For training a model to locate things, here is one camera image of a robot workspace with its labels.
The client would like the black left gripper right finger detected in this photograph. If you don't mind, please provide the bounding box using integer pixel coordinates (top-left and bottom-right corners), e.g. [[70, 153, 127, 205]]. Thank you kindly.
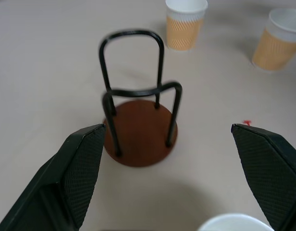
[[231, 123, 296, 231]]

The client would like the black wire cup holder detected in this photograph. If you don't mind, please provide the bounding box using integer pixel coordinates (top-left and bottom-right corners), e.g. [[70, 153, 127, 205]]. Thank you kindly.
[[99, 29, 183, 167]]

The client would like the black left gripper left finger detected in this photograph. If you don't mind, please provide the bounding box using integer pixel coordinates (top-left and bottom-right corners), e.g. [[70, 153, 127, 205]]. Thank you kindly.
[[0, 123, 107, 231]]

